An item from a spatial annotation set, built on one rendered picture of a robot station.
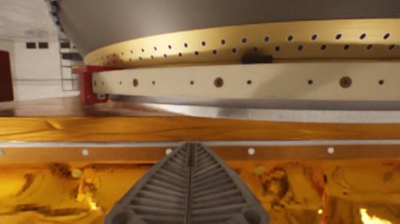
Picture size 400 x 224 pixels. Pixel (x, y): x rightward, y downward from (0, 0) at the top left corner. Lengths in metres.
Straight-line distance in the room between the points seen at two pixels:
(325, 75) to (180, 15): 0.22
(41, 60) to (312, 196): 8.30
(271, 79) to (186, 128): 0.17
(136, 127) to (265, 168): 0.26
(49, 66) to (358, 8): 8.09
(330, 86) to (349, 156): 0.21
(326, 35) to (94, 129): 0.41
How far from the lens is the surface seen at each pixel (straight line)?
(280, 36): 0.27
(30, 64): 8.61
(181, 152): 0.16
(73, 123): 0.36
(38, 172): 0.43
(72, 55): 6.87
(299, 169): 0.37
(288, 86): 0.23
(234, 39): 0.26
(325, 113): 0.31
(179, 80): 0.24
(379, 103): 0.38
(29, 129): 0.42
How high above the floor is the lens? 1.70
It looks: 5 degrees up
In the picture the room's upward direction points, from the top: 180 degrees counter-clockwise
